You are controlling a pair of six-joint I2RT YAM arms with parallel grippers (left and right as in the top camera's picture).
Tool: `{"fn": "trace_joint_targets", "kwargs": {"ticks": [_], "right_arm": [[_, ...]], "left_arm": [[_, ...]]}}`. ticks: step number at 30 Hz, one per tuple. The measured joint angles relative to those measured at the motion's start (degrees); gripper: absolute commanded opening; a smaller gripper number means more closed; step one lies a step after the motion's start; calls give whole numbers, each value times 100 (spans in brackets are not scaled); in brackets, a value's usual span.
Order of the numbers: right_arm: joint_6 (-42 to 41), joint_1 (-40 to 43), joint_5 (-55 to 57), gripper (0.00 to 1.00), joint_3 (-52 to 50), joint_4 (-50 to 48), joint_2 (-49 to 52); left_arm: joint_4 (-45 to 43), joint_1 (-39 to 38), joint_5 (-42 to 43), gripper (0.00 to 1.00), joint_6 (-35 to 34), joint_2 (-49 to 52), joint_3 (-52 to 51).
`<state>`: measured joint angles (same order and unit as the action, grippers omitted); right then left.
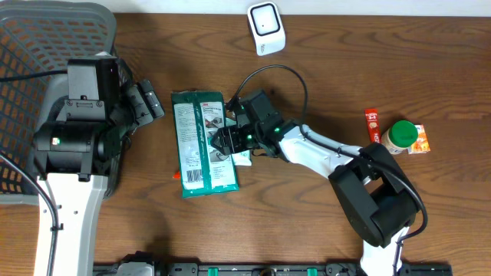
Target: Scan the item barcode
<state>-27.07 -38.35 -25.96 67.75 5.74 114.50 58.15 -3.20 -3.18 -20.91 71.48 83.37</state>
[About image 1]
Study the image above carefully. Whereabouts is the pale green wipes packet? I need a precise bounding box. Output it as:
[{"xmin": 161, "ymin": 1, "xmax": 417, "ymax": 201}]
[{"xmin": 226, "ymin": 117, "xmax": 252, "ymax": 166}]

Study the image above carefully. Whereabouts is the green snack packet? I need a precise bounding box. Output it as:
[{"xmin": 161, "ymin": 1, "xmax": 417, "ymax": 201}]
[{"xmin": 171, "ymin": 90, "xmax": 239, "ymax": 198}]

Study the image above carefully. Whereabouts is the red Nescafe stick sachet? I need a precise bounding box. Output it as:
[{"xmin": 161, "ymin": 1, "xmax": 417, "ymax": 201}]
[{"xmin": 364, "ymin": 108, "xmax": 381, "ymax": 143}]

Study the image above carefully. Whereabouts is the green lid jar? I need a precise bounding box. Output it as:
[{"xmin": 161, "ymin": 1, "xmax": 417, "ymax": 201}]
[{"xmin": 381, "ymin": 120, "xmax": 418, "ymax": 155}]

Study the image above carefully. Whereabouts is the small orange carton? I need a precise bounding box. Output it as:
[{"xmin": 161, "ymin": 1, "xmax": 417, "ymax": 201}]
[{"xmin": 407, "ymin": 124, "xmax": 430, "ymax": 154}]

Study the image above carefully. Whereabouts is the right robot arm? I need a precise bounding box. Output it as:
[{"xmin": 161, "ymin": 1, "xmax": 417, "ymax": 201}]
[{"xmin": 210, "ymin": 90, "xmax": 425, "ymax": 275}]

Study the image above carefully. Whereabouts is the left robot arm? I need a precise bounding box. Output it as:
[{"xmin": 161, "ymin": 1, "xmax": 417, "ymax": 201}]
[{"xmin": 32, "ymin": 52, "xmax": 165, "ymax": 275}]

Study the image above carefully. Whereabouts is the white barcode scanner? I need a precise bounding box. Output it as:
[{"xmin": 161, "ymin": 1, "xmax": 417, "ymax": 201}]
[{"xmin": 247, "ymin": 2, "xmax": 286, "ymax": 56}]

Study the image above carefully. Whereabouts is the grey plastic shopping basket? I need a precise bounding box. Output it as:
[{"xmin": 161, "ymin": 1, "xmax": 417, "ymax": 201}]
[{"xmin": 0, "ymin": 0, "xmax": 133, "ymax": 206}]

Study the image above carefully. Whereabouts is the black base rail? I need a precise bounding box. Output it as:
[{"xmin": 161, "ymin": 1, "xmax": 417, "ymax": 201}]
[{"xmin": 92, "ymin": 261, "xmax": 453, "ymax": 276}]

